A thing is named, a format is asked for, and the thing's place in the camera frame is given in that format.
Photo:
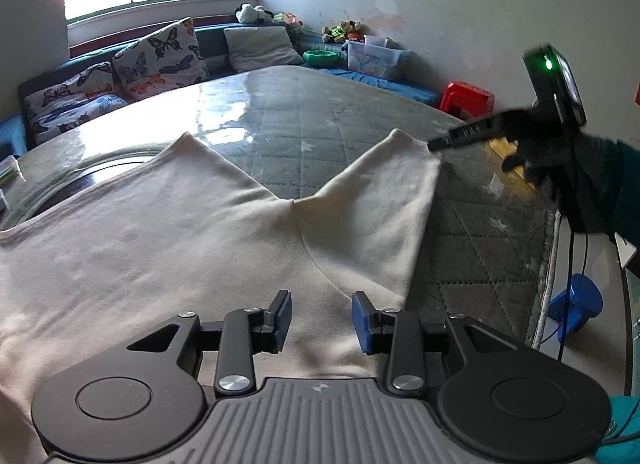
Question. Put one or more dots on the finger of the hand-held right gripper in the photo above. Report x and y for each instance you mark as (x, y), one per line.
(462, 135)

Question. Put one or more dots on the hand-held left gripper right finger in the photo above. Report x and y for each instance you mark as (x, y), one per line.
(363, 325)

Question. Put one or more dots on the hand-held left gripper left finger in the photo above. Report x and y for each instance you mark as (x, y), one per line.
(281, 320)

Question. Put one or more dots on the cream pants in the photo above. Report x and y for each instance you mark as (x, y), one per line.
(175, 249)

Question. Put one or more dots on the person's right forearm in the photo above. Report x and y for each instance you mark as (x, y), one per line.
(629, 189)

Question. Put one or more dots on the person's right hand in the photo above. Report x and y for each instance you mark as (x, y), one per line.
(575, 172)

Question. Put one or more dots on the red plastic stool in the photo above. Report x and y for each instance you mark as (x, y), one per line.
(467, 98)

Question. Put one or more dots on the blue sofa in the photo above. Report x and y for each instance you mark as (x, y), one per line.
(390, 84)

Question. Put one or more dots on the clear plastic storage box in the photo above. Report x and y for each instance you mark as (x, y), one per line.
(376, 58)

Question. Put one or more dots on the grey quilted mattress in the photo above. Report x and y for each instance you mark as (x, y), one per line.
(310, 109)

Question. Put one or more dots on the brown green plush toys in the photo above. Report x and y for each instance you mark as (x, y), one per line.
(342, 32)

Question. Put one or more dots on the green bowl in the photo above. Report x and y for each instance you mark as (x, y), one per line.
(321, 57)

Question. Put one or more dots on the blue plastic stool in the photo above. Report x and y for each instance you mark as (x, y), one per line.
(579, 301)

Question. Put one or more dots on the orange green plush toy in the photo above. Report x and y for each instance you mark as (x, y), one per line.
(290, 19)

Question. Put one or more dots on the grey pillow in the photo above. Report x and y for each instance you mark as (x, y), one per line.
(260, 48)

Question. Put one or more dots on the panda plush toy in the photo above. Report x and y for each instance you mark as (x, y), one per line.
(252, 13)

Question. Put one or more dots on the teal jacket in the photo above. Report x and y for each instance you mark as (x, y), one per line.
(622, 431)

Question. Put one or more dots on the large butterfly print pillow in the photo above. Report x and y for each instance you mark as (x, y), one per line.
(161, 58)

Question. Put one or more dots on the butterfly print blanket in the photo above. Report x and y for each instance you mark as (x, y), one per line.
(75, 117)

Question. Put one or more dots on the green white packet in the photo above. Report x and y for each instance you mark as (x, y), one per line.
(11, 170)

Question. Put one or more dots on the small butterfly print pillow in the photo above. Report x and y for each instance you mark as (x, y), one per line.
(70, 87)

